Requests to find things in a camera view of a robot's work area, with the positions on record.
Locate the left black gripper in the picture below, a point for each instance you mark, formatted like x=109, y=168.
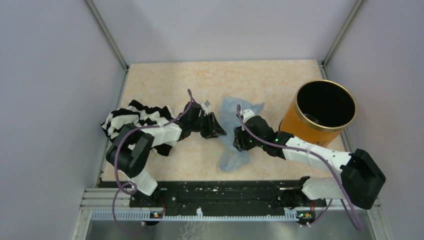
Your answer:
x=213, y=130

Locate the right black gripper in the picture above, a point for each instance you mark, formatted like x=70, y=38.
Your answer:
x=239, y=142

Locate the translucent blue plastic trash bag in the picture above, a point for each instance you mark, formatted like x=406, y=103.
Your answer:
x=232, y=159

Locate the orange gold-rimmed trash bin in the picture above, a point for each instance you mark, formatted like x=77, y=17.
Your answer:
x=319, y=112

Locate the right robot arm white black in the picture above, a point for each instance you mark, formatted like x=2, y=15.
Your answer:
x=355, y=176

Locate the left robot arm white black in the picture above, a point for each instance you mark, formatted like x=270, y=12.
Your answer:
x=136, y=130

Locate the black white striped cloth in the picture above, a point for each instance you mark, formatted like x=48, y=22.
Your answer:
x=141, y=115

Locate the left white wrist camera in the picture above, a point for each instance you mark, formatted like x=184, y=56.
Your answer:
x=205, y=105

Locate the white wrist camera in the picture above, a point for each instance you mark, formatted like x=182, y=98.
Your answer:
x=247, y=114
x=205, y=105

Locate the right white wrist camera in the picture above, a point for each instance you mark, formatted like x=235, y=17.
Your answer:
x=247, y=114

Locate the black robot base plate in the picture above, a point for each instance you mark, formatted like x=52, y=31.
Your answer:
x=227, y=198

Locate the right aluminium corner post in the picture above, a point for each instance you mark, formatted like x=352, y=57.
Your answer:
x=358, y=5

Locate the aluminium corner post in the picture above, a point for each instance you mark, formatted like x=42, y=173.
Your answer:
x=104, y=30
x=358, y=5

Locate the white toothed cable duct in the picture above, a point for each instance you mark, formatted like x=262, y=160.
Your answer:
x=148, y=214

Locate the aluminium frame rail front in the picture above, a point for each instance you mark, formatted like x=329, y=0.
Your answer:
x=103, y=198

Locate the left aluminium corner post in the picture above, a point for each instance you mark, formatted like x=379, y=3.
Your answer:
x=104, y=30

